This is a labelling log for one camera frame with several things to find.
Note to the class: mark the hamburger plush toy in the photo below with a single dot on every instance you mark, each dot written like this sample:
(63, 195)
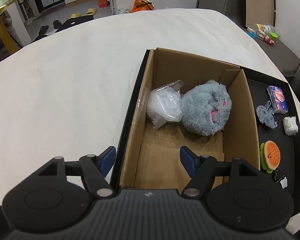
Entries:
(270, 156)

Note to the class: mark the brown cardboard box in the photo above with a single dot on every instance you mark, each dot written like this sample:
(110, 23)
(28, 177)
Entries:
(186, 100)

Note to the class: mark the blue-grey bunny felt toy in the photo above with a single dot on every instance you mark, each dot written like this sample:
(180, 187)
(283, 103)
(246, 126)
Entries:
(265, 114)

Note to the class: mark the black rectangular tray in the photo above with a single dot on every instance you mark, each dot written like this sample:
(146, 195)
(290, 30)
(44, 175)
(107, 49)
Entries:
(277, 134)

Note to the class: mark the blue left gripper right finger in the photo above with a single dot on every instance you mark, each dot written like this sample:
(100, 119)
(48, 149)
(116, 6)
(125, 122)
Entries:
(201, 171)

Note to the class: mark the black stitched felt pillow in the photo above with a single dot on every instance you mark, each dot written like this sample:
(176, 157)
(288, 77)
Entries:
(280, 178)

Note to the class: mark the yellow side table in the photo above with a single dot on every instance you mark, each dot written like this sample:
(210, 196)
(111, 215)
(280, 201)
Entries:
(4, 34)

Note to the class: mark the clear plastic bag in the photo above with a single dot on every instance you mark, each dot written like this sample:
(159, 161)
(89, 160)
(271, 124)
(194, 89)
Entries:
(164, 104)

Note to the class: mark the grey plush mouse toy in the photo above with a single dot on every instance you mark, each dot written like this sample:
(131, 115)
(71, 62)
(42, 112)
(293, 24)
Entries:
(206, 108)

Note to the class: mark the orange bag on floor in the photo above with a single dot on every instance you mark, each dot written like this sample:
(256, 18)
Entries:
(142, 5)

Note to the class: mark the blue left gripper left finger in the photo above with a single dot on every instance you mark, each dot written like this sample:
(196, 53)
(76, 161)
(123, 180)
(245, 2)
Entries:
(94, 171)

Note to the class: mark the purple tissue pack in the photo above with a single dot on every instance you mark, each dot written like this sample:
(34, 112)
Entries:
(277, 99)

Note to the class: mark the white fluffy cube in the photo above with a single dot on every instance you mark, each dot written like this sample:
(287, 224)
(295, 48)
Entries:
(290, 125)

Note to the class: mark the green toy cup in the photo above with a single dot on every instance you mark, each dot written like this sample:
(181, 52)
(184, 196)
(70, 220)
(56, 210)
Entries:
(273, 36)

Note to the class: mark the large brown framed board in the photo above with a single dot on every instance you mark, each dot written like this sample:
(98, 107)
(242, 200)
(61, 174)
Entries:
(260, 11)

